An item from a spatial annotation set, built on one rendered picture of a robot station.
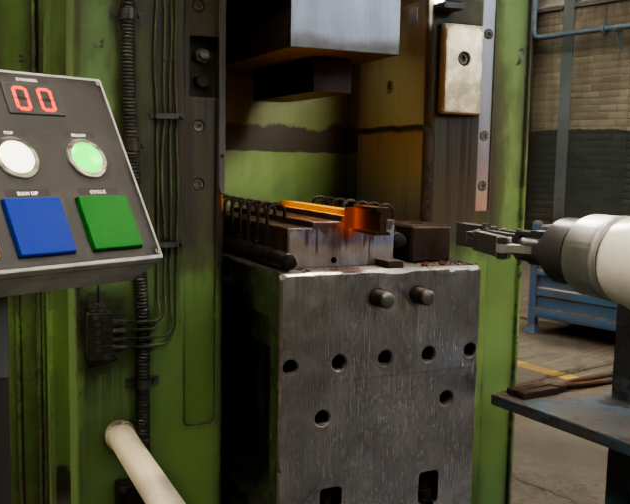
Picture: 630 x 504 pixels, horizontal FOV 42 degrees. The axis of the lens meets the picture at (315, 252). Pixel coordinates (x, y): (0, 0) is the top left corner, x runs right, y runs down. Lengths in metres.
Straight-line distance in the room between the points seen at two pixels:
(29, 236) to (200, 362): 0.55
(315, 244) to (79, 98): 0.45
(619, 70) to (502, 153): 8.52
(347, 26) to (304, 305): 0.46
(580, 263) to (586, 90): 9.59
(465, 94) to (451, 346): 0.50
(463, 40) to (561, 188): 8.98
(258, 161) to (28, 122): 0.81
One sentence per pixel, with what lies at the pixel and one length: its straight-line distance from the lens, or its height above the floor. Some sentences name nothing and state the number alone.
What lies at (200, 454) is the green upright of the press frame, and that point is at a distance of 1.52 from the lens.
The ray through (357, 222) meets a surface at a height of 0.99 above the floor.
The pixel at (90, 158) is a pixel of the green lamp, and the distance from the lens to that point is 1.12.
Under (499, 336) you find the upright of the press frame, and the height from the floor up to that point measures 0.73.
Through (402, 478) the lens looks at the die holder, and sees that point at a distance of 1.47.
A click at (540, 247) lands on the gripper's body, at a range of 0.94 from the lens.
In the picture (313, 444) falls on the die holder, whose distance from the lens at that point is 1.36.
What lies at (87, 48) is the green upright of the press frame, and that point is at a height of 1.26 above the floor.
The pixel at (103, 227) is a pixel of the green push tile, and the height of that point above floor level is 1.00.
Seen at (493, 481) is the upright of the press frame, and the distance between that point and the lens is 1.87.
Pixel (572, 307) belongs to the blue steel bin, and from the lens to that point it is 5.32.
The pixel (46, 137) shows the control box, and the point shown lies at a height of 1.11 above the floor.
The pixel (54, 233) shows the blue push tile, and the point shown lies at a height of 1.00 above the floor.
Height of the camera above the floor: 1.10
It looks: 7 degrees down
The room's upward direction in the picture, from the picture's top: 1 degrees clockwise
